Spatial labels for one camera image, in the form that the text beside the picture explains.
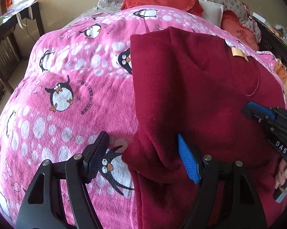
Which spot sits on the orange floral quilt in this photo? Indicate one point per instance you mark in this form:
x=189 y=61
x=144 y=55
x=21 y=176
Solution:
x=285 y=76

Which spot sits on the dark red fleece garment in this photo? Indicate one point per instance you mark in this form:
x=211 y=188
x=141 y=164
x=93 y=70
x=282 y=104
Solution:
x=193 y=95

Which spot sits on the pink penguin print blanket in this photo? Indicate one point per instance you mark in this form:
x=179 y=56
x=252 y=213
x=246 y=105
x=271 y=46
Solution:
x=69 y=95

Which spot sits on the small red heart pillow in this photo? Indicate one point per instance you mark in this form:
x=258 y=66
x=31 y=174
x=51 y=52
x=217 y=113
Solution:
x=241 y=32

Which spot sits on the person's right hand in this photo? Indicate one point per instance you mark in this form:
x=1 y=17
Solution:
x=285 y=176

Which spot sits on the dark carved wooden headboard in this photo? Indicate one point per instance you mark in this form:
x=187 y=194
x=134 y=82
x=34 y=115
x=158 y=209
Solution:
x=274 y=43

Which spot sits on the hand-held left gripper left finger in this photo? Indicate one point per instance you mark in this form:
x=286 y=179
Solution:
x=98 y=158

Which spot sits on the white pillow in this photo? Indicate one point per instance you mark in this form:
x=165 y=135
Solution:
x=211 y=10

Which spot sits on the dark wooden desk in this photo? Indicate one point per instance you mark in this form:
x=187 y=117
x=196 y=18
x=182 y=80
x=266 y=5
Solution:
x=5 y=43

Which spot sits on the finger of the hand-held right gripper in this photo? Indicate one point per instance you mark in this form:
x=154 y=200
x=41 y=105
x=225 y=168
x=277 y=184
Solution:
x=261 y=109
x=253 y=116

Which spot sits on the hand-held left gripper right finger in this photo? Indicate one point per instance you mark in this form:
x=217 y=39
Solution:
x=189 y=163

